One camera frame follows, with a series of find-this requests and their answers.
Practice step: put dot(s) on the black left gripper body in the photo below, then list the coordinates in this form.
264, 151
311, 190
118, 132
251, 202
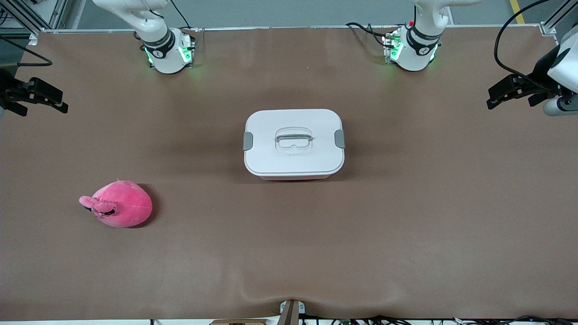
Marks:
540, 68

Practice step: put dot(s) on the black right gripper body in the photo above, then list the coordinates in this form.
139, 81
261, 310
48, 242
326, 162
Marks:
7, 91

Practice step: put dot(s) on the pink plush toy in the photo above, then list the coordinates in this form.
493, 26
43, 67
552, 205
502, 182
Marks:
126, 207

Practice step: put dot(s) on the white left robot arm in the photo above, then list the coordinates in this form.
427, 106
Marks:
415, 54

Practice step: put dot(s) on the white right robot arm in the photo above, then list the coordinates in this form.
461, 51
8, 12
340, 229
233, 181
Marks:
167, 52

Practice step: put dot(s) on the pink plastic box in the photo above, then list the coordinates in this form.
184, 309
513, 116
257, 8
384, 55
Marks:
293, 178

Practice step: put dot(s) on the brown table mat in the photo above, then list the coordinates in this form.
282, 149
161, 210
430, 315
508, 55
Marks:
289, 248

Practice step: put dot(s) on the metal table clamp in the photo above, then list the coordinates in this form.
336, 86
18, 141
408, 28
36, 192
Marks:
291, 313

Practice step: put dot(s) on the metal corner bracket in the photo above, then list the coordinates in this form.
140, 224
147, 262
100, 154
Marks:
32, 39
548, 30

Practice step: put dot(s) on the aluminium frame profile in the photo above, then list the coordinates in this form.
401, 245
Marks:
557, 16
58, 13

